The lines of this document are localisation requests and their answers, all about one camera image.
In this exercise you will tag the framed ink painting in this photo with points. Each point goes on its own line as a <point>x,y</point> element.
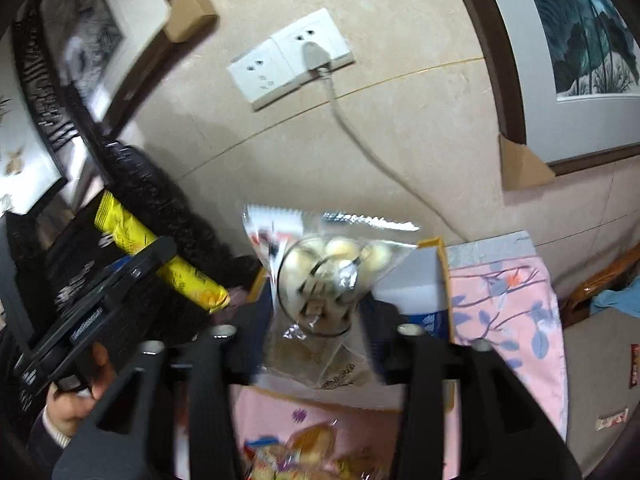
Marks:
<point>105,30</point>

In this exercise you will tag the person's left forearm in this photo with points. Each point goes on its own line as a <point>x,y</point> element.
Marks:
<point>47,435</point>

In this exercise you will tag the blue snack packet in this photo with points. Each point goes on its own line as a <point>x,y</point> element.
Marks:
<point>430,325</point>

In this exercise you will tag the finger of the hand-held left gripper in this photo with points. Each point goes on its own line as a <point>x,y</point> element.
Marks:
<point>150,257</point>

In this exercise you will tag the yellow cardboard box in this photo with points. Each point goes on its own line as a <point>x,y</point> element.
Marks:
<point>420,280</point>

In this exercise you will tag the cardboard corner protector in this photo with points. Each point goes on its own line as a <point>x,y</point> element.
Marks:
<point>525,165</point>
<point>190,12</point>

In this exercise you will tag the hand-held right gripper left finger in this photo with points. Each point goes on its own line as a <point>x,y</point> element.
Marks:
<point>250,340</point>

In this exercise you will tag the wooden chair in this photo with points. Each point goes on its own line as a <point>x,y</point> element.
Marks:
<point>610,270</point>

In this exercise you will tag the small pink candy packet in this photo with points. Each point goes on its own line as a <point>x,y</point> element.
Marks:
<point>612,418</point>

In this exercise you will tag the framed lotus painting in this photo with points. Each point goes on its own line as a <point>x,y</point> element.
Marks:
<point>575,50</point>

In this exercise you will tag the grey seat cushion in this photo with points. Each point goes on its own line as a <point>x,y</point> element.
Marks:
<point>600,370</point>

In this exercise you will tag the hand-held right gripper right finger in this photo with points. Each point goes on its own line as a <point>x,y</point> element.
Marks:
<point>380,340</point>

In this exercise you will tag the black carved picture frame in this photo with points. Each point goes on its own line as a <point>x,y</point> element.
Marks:
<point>30,160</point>

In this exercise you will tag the brown bread packet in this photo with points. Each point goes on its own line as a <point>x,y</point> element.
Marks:
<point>310,445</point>

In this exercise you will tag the blue cloth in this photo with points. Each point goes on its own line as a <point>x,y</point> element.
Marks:
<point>617,302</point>

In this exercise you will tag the person's left hand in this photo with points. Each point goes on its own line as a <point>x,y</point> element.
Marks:
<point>72,405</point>

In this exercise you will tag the pink floral cloth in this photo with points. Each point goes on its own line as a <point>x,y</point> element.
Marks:
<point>500,310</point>

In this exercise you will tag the grey plug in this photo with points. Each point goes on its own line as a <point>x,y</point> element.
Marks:
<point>314,57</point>

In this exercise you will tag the white wall socket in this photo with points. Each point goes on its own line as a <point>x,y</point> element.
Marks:
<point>325,32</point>
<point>257,77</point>

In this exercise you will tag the clear bag of white balls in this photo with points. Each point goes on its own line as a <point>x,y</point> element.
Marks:
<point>320,260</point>

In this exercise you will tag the yellow snack packet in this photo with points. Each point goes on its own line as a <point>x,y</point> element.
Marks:
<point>131,232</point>

